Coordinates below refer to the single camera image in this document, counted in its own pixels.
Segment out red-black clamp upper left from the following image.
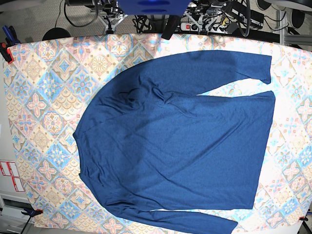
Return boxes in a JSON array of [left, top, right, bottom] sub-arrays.
[[0, 42, 14, 64]]

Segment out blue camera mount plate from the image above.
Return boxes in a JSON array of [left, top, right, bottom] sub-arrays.
[[117, 0, 191, 16]]

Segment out blue clamp upper left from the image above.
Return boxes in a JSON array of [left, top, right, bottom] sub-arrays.
[[2, 25, 20, 46]]

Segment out black red-striped strap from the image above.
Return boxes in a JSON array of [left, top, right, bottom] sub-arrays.
[[161, 15, 180, 40]]

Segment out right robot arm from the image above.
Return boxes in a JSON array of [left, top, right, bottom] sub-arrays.
[[63, 0, 128, 34]]

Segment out patterned tile tablecloth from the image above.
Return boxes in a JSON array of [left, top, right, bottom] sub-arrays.
[[0, 34, 312, 234]]

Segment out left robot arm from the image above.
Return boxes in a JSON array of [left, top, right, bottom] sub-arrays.
[[179, 0, 264, 36]]

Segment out red-white label stickers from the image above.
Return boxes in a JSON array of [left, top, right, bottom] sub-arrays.
[[0, 161, 24, 192]]

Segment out black clamp lower left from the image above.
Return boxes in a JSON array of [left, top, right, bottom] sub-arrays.
[[21, 208, 43, 217]]

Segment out blue long-sleeve T-shirt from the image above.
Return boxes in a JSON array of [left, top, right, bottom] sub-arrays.
[[73, 50, 275, 234]]

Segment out round black base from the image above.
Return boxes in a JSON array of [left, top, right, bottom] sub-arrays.
[[42, 27, 71, 41]]

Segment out white power strip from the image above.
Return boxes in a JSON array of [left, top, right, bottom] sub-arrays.
[[179, 21, 228, 34]]

